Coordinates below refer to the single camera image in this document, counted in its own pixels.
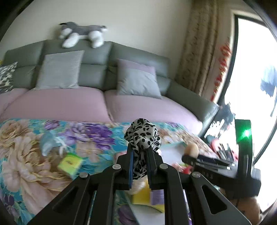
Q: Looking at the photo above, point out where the patterned beige curtain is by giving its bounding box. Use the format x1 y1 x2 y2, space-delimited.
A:
175 1 232 102

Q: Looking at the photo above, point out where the floral blanket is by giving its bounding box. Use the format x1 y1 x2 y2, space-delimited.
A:
1 118 216 224

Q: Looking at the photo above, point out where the yellow sponge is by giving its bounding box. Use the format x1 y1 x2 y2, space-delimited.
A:
131 182 165 213

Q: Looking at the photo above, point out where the black white patterned cushion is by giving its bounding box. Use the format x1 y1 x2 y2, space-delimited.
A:
0 62 17 94

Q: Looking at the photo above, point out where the grey cushion middle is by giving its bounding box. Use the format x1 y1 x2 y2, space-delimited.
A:
34 50 84 90

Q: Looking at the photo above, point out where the grey sofa pink seat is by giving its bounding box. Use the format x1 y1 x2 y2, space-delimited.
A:
1 40 218 136

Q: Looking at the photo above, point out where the person's right hand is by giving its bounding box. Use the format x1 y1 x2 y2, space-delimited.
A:
222 192 261 224

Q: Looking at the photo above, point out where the beige makeup sponge egg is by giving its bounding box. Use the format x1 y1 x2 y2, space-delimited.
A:
184 143 199 158

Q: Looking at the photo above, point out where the black white leopard scrunchie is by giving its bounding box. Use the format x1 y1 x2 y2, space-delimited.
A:
124 118 162 179

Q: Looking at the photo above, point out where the grey pink cushion right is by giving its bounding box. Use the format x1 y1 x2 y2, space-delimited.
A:
117 59 162 99

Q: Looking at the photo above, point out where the red tape roll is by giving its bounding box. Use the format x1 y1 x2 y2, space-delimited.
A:
182 165 193 174

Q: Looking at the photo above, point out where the small green tissue pack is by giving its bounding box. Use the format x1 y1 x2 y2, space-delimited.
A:
57 152 84 179

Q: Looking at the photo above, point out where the grey husky plush toy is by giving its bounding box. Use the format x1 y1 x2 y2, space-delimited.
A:
58 22 108 48

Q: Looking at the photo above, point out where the blue face mask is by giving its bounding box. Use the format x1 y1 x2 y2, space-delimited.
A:
39 130 68 157

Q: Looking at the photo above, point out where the white tray teal rim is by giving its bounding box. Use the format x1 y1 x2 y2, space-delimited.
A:
117 152 189 224

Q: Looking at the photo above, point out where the purple wipes pack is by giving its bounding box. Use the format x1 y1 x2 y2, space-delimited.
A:
150 189 164 206

